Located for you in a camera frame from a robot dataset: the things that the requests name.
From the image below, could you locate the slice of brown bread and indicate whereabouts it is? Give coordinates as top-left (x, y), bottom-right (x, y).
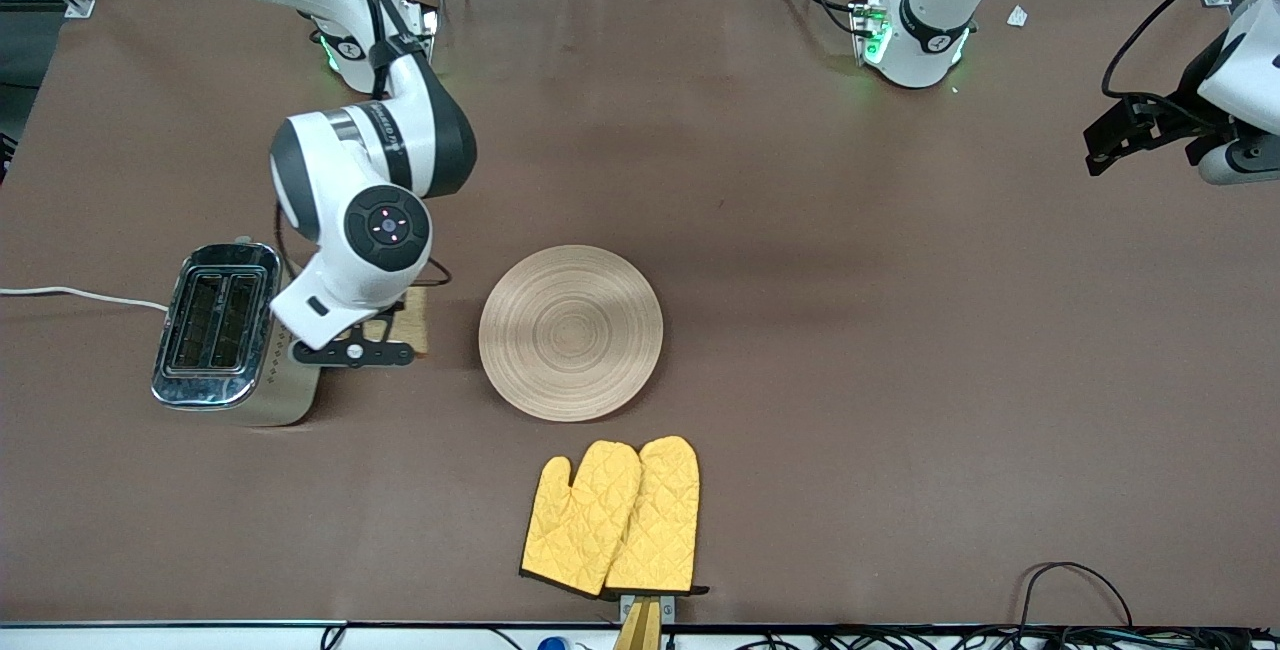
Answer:
top-left (362, 287), bottom-right (430, 358)

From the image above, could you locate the round wooden plate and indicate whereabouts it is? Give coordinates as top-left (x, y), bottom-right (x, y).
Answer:
top-left (478, 245), bottom-right (664, 423)

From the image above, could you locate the cream and chrome toaster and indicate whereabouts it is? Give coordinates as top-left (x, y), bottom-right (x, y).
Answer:
top-left (150, 242), bottom-right (323, 428)

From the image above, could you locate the yellow quilted oven mitt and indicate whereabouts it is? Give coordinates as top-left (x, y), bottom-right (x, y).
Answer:
top-left (605, 435), bottom-right (709, 597)
top-left (520, 441), bottom-right (643, 599)

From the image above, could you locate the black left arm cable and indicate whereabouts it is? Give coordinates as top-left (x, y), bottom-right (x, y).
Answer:
top-left (1102, 0), bottom-right (1280, 101)

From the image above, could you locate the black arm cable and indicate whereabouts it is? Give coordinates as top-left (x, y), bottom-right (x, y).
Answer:
top-left (1102, 0), bottom-right (1280, 101)
top-left (275, 0), bottom-right (471, 291)

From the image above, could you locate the white toaster power cable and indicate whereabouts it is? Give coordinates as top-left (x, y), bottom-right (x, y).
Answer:
top-left (0, 286), bottom-right (169, 313)

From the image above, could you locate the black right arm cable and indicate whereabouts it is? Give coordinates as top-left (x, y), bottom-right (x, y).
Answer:
top-left (275, 0), bottom-right (471, 291)

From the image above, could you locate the small metal bracket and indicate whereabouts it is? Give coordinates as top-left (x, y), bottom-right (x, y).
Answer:
top-left (618, 592), bottom-right (677, 623)

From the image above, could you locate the black cable bundle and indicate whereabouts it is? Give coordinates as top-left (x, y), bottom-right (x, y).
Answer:
top-left (740, 561), bottom-right (1280, 650)

